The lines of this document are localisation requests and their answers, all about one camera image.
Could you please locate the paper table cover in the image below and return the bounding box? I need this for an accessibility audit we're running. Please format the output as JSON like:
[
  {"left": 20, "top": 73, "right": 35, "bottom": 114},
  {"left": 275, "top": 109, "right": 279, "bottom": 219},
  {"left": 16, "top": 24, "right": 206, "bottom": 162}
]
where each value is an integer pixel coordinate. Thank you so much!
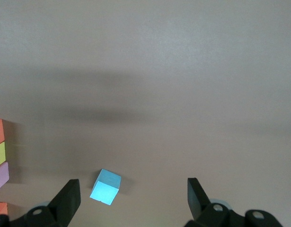
[{"left": 0, "top": 0, "right": 291, "bottom": 227}]

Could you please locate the pink foam cube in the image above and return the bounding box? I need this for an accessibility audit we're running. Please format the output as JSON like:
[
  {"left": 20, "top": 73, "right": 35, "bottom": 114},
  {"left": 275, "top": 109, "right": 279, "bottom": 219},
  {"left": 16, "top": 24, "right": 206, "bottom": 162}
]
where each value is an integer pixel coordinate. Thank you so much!
[{"left": 0, "top": 161, "right": 10, "bottom": 193}]

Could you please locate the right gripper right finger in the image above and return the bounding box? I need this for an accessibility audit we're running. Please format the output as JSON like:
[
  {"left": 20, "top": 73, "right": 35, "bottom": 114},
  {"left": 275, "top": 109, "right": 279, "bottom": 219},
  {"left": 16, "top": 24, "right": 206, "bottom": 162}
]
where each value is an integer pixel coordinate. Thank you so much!
[{"left": 184, "top": 177, "right": 284, "bottom": 227}]

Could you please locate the light blue foam cube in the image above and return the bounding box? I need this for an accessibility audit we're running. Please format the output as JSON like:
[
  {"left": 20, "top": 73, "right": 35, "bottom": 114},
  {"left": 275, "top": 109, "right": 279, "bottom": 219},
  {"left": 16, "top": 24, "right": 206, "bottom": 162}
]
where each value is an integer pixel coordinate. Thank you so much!
[{"left": 89, "top": 168, "right": 122, "bottom": 205}]

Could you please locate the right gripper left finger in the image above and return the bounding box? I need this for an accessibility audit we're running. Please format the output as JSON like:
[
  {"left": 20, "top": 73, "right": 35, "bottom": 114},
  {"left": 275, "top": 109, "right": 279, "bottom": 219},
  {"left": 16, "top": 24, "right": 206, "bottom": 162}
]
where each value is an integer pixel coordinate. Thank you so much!
[{"left": 0, "top": 179, "right": 81, "bottom": 227}]

